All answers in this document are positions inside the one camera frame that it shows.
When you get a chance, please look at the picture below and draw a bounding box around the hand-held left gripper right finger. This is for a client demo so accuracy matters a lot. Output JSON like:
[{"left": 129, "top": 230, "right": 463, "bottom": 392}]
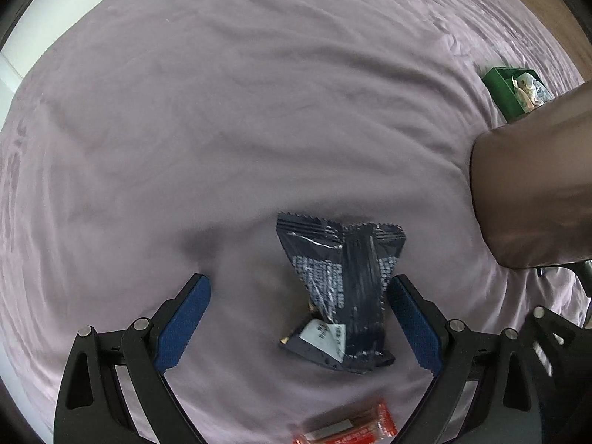
[{"left": 387, "top": 274, "right": 542, "bottom": 444}]

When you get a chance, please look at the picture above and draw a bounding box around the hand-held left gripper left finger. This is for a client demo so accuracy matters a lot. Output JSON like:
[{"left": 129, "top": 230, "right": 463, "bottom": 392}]
[{"left": 53, "top": 274, "right": 212, "bottom": 444}]

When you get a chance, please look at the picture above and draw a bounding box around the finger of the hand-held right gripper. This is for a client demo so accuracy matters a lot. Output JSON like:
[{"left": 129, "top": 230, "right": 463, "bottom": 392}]
[{"left": 525, "top": 306, "right": 592, "bottom": 444}]

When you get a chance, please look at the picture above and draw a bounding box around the dark blue snack packet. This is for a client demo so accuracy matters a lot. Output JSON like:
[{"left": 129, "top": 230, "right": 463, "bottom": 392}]
[{"left": 276, "top": 213, "right": 406, "bottom": 374}]

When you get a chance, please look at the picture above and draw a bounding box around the green box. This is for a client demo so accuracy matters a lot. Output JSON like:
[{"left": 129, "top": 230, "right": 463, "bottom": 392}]
[{"left": 482, "top": 67, "right": 554, "bottom": 124}]

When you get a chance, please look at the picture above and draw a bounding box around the red snack packet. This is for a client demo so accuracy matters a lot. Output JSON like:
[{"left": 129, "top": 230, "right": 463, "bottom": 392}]
[{"left": 293, "top": 401, "right": 398, "bottom": 444}]

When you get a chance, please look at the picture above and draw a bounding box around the purple bed sheet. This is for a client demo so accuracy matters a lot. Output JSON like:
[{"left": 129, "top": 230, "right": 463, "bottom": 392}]
[{"left": 0, "top": 0, "right": 592, "bottom": 444}]

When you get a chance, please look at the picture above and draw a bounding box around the white pink snack packet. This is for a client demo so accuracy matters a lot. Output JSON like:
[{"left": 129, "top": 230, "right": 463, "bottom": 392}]
[{"left": 512, "top": 73, "right": 538, "bottom": 112}]

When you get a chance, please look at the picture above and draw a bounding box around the blue white snack packet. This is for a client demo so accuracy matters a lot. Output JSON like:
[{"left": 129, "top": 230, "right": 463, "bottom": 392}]
[{"left": 532, "top": 78, "right": 554, "bottom": 105}]

